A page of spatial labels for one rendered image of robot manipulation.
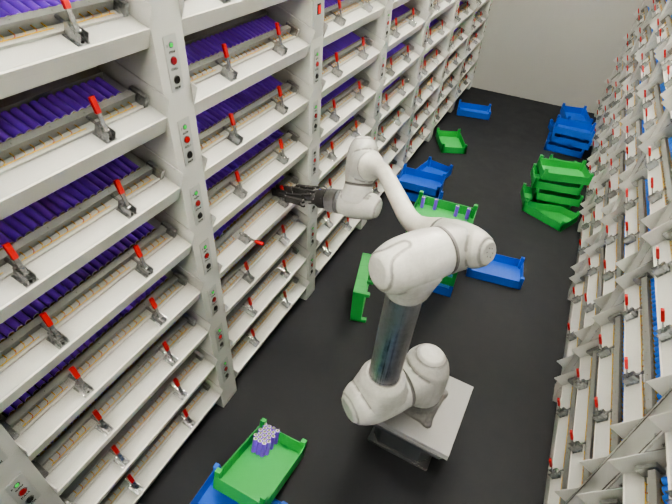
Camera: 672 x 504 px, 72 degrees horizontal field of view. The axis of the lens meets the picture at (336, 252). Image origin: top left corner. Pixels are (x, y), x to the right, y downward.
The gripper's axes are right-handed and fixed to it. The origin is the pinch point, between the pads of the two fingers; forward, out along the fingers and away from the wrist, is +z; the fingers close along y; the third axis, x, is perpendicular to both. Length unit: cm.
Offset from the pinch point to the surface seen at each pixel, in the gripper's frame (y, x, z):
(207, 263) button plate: -49.5, 1.2, -3.5
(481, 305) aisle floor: 58, -87, -73
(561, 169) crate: 186, -66, -96
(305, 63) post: 16.0, 44.1, -7.9
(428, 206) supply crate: 72, -41, -38
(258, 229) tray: -18.7, -6.3, -0.2
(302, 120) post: 16.0, 23.0, -3.6
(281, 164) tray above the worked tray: -1.9, 12.8, -3.4
